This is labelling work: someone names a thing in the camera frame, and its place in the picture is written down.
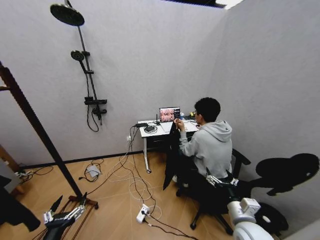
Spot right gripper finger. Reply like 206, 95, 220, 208
205, 167, 219, 188
225, 169, 240, 188

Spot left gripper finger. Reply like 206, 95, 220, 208
43, 195, 63, 224
64, 191, 88, 221

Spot long black garment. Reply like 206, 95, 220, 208
162, 121, 182, 191

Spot black office chair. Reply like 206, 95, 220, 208
175, 148, 252, 236

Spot person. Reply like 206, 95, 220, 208
172, 96, 235, 189

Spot white flat adapter box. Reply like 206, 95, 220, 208
85, 164, 101, 179

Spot small white power strip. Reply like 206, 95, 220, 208
14, 169, 34, 178

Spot white desk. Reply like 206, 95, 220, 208
137, 116, 201, 174

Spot open laptop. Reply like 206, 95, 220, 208
158, 106, 182, 133

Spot dark wooden clothes rack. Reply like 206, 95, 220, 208
0, 59, 100, 240

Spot black shower mixer tap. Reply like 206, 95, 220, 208
83, 96, 109, 126

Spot black hand shower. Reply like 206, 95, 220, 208
70, 49, 87, 73

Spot round black rain shower head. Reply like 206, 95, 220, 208
49, 2, 86, 27

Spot white looped floor cable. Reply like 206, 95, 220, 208
106, 141, 154, 208

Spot black power strip cable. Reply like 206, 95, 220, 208
147, 215, 201, 240

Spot black floor cable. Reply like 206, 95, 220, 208
87, 124, 163, 216

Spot black shower hose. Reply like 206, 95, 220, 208
85, 67, 100, 133

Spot black shower rail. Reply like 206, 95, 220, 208
63, 0, 100, 101

